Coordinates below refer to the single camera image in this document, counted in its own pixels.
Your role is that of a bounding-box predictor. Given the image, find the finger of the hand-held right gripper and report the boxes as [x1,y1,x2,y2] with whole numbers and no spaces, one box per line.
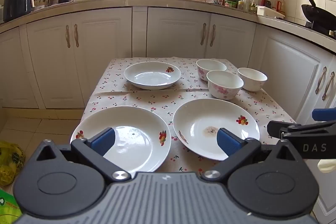
[312,108,336,122]
[267,120,336,139]

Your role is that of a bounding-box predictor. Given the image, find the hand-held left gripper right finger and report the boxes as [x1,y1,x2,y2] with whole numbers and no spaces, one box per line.
[201,127,309,183]

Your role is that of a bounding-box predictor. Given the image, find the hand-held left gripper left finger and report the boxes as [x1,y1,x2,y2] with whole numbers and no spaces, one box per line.
[26,127,131,183]

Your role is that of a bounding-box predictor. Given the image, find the white plate fruit print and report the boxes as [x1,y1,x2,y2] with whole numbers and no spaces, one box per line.
[70,106,172,174]
[124,61,182,90]
[173,98,260,161]

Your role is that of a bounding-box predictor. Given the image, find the white ceramic bowl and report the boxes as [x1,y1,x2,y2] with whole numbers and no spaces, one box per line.
[238,67,268,92]

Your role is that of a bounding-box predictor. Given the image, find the white bowl pink flowers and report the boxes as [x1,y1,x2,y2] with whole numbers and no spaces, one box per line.
[196,59,227,82]
[206,70,244,101]

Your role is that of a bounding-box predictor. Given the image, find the person's right hand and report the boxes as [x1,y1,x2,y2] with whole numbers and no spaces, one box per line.
[318,159,336,174]

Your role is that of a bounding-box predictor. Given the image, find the cherry print tablecloth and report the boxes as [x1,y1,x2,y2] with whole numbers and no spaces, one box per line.
[82,57,297,180]

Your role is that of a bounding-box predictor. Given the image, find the white kitchen cabinet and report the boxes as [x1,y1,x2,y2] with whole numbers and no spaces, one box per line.
[0,5,336,224]

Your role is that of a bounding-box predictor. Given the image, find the gas stove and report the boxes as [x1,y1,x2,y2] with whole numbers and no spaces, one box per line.
[304,21,336,39]

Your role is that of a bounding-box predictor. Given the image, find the yellow plastic bag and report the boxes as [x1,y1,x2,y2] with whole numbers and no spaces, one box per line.
[0,140,26,186]

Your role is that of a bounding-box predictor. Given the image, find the black wok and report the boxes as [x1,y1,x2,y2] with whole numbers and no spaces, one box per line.
[301,0,336,28]

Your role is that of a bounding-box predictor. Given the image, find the green package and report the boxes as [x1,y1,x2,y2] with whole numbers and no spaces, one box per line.
[0,189,23,224]

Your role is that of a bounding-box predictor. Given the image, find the white rectangular container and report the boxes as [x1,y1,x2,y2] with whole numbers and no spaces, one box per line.
[256,5,285,19]

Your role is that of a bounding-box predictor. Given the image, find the stone kitchen countertop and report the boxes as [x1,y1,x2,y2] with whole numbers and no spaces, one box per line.
[0,0,336,55]

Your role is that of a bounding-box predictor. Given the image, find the black air fryer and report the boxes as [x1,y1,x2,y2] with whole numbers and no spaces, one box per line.
[3,0,34,23]

